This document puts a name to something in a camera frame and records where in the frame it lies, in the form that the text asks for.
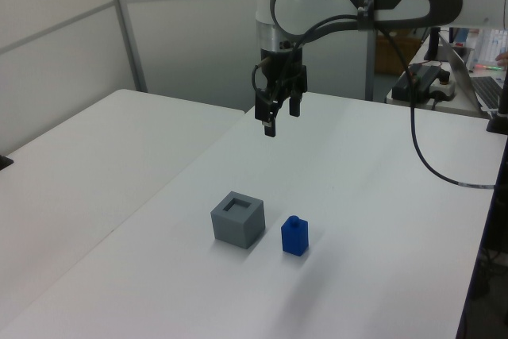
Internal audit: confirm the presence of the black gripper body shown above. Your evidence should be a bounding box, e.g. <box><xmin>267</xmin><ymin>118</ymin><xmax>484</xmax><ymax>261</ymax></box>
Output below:
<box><xmin>259</xmin><ymin>48</ymin><xmax>309</xmax><ymax>97</ymax></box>

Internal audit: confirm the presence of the blue toy block with knob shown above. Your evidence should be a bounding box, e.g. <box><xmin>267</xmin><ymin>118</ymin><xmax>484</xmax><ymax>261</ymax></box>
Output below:
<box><xmin>280</xmin><ymin>214</ymin><xmax>310</xmax><ymax>256</ymax></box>

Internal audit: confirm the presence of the grey hollow cuboid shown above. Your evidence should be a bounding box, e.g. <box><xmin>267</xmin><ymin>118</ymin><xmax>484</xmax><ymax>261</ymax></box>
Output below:
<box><xmin>210</xmin><ymin>190</ymin><xmax>266</xmax><ymax>250</ymax></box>

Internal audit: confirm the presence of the brown cardboard box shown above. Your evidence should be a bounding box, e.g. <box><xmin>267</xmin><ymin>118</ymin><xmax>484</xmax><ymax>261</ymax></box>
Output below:
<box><xmin>374</xmin><ymin>32</ymin><xmax>422</xmax><ymax>76</ymax></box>

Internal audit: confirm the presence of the black electronic box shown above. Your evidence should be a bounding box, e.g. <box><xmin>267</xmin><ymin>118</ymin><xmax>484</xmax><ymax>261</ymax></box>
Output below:
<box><xmin>391</xmin><ymin>62</ymin><xmax>442</xmax><ymax>101</ymax></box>

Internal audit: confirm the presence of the white power adapter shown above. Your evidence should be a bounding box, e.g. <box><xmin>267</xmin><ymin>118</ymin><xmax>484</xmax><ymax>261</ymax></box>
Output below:
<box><xmin>429</xmin><ymin>71</ymin><xmax>456</xmax><ymax>102</ymax></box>

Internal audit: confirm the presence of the black monitor stand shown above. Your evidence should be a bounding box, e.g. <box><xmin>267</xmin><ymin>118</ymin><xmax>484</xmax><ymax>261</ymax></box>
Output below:
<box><xmin>422</xmin><ymin>26</ymin><xmax>442</xmax><ymax>61</ymax></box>

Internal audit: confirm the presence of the silver laptop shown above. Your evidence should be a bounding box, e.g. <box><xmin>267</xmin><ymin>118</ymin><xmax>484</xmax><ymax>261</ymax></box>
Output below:
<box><xmin>437</xmin><ymin>31</ymin><xmax>508</xmax><ymax>113</ymax></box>

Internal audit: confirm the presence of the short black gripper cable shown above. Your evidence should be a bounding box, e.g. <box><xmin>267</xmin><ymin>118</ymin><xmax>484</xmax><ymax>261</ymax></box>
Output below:
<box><xmin>251</xmin><ymin>13</ymin><xmax>361</xmax><ymax>102</ymax></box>

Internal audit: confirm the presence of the grey partition post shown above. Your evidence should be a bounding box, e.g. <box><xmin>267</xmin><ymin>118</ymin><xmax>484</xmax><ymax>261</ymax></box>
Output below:
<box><xmin>106</xmin><ymin>0</ymin><xmax>148</xmax><ymax>94</ymax></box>
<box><xmin>364</xmin><ymin>29</ymin><xmax>379</xmax><ymax>101</ymax></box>

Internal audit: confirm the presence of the long black robot cable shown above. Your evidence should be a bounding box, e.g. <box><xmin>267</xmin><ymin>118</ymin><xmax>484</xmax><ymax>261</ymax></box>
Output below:
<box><xmin>371</xmin><ymin>23</ymin><xmax>498</xmax><ymax>190</ymax></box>

